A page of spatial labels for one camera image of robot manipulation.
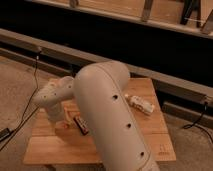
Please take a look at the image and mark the black cable right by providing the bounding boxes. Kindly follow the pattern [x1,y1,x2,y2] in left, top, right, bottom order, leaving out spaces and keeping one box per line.
[182,100,213,148]

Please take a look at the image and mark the black cable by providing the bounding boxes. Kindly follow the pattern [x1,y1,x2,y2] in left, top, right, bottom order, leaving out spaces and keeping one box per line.
[182,100,213,148]
[0,49,44,152]

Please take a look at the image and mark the white plastic bottle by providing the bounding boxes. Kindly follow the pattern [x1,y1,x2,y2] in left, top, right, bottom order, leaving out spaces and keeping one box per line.
[124,94,155,115]

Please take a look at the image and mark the dark chocolate bar wrapper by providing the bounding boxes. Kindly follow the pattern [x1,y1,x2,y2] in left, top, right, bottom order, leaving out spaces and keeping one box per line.
[73,116,89,135]

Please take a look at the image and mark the black cable left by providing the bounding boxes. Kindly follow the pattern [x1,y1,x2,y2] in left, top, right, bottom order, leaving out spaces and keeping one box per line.
[0,49,44,152]

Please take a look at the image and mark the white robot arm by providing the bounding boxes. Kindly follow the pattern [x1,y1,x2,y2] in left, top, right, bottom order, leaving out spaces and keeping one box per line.
[33,61,160,171]

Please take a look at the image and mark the wooden table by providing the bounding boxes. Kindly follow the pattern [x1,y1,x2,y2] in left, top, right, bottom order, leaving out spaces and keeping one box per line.
[23,78,176,165]

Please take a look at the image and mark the black power adapter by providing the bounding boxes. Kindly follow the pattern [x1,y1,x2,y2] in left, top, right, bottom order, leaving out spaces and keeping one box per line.
[0,128,11,142]

